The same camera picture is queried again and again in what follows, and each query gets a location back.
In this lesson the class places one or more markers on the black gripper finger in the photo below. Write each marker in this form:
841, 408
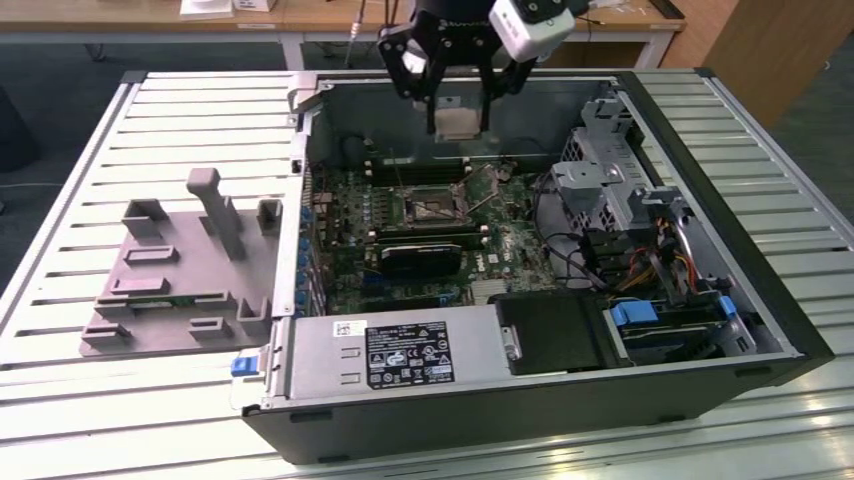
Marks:
403, 65
514, 75

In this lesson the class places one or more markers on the silver CPU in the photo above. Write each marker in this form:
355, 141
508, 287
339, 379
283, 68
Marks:
459, 125

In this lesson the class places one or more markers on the CPU socket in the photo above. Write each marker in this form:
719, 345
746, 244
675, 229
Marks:
431, 207

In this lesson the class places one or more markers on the thin metal locking lever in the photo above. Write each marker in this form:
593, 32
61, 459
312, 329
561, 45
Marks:
400, 181

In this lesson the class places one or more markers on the grey metal drive cage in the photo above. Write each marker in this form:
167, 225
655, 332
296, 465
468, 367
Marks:
594, 195

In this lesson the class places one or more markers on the green motherboard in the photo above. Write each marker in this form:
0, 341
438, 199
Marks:
343, 245

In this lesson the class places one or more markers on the black graphics card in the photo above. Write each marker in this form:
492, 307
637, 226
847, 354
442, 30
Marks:
420, 260

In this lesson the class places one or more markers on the wooden cabinet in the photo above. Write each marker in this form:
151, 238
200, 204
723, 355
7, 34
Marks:
774, 50

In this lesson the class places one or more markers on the wooden desk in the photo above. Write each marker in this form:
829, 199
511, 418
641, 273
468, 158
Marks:
134, 22

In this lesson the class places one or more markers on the silver chipset heatsink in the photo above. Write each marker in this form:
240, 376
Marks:
490, 291

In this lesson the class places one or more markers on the grey parts rack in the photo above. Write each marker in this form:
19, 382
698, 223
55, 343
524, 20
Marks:
194, 250

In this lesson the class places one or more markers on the black plastic shroud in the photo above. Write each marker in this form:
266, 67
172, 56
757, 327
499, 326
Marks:
554, 330

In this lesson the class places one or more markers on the hard disk in blue carrier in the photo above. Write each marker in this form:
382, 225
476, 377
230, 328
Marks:
667, 325

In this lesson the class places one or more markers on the green RAM stick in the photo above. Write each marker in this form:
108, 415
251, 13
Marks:
167, 301

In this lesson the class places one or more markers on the grey power supply with label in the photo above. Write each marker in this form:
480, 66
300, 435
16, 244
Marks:
320, 360

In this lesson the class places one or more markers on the blue case latch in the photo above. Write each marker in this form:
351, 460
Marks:
244, 364

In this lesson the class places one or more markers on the black open PC case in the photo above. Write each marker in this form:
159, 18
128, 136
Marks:
467, 430

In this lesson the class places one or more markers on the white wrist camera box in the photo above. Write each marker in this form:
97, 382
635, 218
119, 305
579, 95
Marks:
530, 25

